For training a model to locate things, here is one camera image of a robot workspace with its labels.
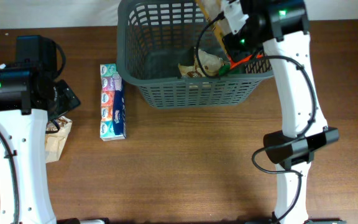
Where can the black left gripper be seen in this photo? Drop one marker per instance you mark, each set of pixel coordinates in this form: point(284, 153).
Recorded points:
point(68, 98)

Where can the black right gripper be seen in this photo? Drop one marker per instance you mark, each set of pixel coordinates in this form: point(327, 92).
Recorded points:
point(230, 46)

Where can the green lid jar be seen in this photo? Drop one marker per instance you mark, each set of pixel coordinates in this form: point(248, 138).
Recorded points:
point(227, 70)

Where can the beige snack bag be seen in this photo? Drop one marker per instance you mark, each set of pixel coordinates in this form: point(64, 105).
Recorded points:
point(208, 65)
point(55, 139)

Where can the red orange pasta packet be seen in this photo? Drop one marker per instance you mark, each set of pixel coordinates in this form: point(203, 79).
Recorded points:
point(214, 11)

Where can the Kleenex tissue multipack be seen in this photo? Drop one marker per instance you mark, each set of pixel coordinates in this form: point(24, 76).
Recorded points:
point(113, 108)

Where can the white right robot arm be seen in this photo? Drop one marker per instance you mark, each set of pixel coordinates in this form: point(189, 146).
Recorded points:
point(281, 29)

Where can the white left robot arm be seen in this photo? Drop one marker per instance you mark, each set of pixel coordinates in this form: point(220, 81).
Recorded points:
point(24, 196)

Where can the grey plastic mesh basket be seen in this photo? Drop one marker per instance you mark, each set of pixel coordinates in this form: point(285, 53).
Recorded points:
point(154, 43)

